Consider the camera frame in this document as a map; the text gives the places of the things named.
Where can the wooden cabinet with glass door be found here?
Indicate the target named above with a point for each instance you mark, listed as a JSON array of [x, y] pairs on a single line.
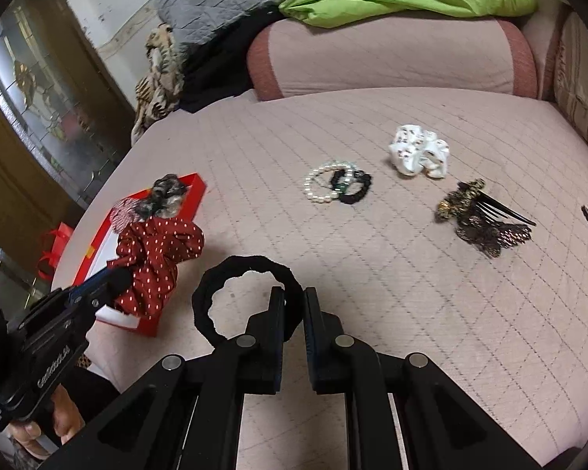
[[39, 107]]

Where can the dark clothing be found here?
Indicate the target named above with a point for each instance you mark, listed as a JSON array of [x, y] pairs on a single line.
[[100, 391]]

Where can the brown patterned cloth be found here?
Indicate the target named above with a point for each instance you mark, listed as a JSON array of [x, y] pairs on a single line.
[[159, 83]]

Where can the person's left hand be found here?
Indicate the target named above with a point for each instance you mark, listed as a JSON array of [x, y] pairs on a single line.
[[68, 416]]

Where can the red bag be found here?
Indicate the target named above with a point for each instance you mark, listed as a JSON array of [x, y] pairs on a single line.
[[54, 249]]

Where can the black cloth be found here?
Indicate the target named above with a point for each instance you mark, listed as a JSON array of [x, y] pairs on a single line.
[[225, 68]]

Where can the black lace scrunchie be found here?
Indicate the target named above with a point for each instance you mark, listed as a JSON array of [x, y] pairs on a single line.
[[164, 193]]

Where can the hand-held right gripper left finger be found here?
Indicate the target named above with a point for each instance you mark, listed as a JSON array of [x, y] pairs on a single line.
[[277, 338]]

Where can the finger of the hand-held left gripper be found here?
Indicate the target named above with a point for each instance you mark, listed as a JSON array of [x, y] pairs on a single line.
[[110, 284]]

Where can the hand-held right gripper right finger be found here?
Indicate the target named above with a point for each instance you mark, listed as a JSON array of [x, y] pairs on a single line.
[[311, 338]]

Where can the red white patterned scrunchie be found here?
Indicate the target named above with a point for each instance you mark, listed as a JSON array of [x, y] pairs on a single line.
[[125, 213]]

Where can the rhinestone leaf hair clip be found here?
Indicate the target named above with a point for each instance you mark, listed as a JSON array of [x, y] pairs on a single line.
[[514, 235]]

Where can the pink cushion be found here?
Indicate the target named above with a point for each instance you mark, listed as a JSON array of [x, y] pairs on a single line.
[[544, 44]]

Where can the striped floral cushion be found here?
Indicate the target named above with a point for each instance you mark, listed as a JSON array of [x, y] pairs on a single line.
[[585, 83]]

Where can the red box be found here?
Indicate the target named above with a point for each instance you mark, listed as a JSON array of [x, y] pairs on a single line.
[[149, 325]]

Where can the pink bolster pillow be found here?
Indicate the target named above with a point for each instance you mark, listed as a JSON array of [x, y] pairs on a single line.
[[387, 58]]

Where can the black hair comb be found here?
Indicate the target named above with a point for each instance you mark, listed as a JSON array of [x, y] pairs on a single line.
[[500, 208]]

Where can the leopard print hair clip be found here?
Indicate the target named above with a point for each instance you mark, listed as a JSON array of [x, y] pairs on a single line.
[[453, 203]]

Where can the bronze butterfly hair clip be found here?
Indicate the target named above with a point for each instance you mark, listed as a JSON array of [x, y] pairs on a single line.
[[478, 237]]

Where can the red polka dot scrunchie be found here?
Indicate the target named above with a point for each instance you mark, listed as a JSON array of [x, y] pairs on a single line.
[[157, 249]]

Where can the white printed scrunchie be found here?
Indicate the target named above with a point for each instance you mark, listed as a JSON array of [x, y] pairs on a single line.
[[411, 152]]

